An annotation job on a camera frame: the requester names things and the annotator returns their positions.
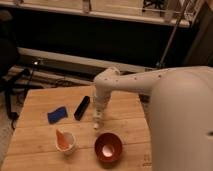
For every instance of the metal pole stand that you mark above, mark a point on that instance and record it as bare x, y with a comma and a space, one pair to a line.
161, 64

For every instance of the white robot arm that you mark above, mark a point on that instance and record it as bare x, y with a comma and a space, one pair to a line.
181, 113

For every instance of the blue sponge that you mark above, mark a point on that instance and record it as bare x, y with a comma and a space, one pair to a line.
57, 115

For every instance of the orange item in cup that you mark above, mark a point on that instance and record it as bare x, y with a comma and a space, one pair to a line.
62, 142

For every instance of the black rectangular block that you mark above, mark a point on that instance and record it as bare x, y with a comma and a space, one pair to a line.
81, 108

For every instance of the white bottle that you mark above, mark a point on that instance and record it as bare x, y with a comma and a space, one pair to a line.
98, 118

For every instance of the white paper cup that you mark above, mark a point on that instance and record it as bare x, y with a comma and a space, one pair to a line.
72, 142

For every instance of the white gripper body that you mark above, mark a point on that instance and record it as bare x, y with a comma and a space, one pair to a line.
101, 99

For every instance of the red ceramic bowl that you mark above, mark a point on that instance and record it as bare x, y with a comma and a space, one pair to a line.
108, 147

